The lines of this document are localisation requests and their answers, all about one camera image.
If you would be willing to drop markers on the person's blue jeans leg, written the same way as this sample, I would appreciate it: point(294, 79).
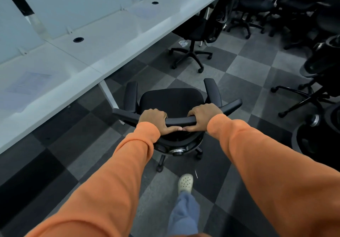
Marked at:
point(184, 215)

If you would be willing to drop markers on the person's left forearm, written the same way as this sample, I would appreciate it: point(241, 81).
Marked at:
point(111, 183)

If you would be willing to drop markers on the person's right forearm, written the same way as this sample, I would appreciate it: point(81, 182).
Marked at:
point(271, 175)

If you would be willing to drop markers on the person's left hand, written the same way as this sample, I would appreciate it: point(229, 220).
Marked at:
point(152, 120)

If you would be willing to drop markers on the black mesh office chair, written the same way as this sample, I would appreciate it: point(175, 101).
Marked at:
point(252, 5)
point(318, 67)
point(318, 138)
point(204, 27)
point(305, 8)

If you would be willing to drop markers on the long white desk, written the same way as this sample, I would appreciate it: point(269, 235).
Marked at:
point(87, 51)

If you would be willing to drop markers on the person's right hand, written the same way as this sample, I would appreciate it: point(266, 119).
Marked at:
point(204, 116)

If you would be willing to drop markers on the small white floor scrap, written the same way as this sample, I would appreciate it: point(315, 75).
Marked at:
point(196, 174)

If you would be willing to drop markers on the printed paper sheet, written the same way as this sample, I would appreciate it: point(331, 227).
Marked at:
point(28, 83)

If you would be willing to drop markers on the black office chair with armrests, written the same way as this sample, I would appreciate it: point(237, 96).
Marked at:
point(172, 101)

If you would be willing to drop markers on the person's left thumb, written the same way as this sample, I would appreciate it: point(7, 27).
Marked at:
point(172, 130)

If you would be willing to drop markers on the white desk leg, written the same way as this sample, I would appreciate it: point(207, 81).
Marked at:
point(110, 96)

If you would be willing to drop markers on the person's right thumb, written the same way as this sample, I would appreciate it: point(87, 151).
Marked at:
point(190, 128)

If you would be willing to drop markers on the cream clog shoe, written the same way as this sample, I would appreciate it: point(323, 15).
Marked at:
point(185, 183)

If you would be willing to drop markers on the clear plastic wrapper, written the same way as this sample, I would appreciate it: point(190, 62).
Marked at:
point(183, 43)

